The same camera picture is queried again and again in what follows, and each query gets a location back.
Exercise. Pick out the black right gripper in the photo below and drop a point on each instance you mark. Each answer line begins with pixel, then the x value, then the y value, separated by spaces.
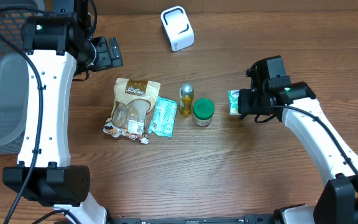
pixel 245 101

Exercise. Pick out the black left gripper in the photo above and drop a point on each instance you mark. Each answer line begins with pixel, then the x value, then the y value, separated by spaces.
pixel 107 60

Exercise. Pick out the small teal tissue pack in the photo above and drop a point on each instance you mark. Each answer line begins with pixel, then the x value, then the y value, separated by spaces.
pixel 233 102

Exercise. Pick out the green lidded jar with tissues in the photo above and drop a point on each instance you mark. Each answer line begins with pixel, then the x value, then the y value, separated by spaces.
pixel 203 111

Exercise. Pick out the brown snack wrapper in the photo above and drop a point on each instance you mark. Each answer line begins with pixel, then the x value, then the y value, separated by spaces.
pixel 133 100

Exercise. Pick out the yellow liquid bottle silver cap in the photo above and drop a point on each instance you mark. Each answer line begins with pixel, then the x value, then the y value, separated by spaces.
pixel 186 94

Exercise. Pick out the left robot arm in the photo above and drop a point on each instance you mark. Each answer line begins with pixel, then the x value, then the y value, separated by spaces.
pixel 57 46

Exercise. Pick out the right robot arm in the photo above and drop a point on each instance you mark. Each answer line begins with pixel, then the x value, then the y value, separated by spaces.
pixel 297 107

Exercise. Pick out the white barcode scanner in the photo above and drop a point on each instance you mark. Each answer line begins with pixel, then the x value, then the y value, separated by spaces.
pixel 177 28

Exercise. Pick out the dark grey plastic basket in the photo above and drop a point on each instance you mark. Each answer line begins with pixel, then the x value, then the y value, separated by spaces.
pixel 13 76

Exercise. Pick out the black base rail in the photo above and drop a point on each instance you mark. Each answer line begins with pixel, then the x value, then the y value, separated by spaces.
pixel 247 219

